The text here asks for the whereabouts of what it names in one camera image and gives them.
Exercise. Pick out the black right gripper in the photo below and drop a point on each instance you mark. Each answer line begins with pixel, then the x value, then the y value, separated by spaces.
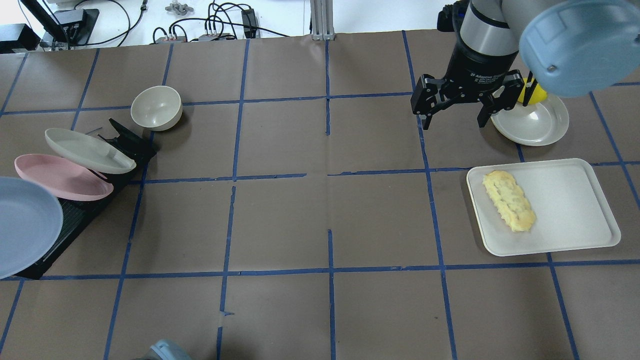
pixel 476 67

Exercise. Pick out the light blue plate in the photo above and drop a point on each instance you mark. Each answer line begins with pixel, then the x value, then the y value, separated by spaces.
pixel 31 220

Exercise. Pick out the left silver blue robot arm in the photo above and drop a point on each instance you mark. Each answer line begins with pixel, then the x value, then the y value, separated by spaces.
pixel 165 349

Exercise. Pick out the yellow bread loaf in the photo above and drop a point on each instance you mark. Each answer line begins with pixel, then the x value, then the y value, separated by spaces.
pixel 509 200

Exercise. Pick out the beige plate in rack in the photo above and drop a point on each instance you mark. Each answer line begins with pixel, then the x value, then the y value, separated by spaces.
pixel 89 152

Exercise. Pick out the pink plate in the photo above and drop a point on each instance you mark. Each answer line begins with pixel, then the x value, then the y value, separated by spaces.
pixel 61 177

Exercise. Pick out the beige shallow dish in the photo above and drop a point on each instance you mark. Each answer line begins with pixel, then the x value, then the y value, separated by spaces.
pixel 534 125

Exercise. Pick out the yellow lemon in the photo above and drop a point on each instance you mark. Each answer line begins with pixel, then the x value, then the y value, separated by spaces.
pixel 534 92

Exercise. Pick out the white rectangular tray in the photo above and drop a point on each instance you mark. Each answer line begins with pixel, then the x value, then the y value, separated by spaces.
pixel 571 209

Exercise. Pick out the black power adapter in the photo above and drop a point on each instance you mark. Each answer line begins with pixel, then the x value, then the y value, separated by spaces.
pixel 249 22

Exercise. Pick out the beige bowl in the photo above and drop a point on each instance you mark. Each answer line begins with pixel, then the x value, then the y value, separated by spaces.
pixel 158 108

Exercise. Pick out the metal clamp parts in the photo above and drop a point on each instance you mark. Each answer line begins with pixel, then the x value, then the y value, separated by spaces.
pixel 178 8

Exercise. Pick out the black dish rack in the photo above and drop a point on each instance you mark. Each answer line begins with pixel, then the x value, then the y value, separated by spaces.
pixel 78 215

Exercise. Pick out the aluminium frame post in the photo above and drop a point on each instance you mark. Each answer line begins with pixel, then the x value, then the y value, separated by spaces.
pixel 322 20

